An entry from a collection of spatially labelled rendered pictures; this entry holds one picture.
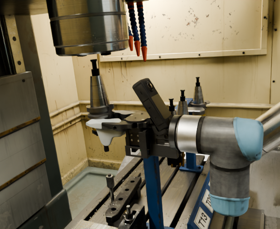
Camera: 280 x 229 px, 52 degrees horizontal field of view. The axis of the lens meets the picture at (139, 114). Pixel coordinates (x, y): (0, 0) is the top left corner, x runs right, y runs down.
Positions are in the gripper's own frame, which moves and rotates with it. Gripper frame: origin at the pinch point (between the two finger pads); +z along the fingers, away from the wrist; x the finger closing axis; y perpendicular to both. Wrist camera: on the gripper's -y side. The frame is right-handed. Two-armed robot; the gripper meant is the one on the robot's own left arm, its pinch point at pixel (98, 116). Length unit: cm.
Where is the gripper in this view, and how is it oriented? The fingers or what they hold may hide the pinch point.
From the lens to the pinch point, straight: 67.8
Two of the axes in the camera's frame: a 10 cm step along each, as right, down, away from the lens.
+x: 4.5, -3.0, 8.4
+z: -8.9, -0.6, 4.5
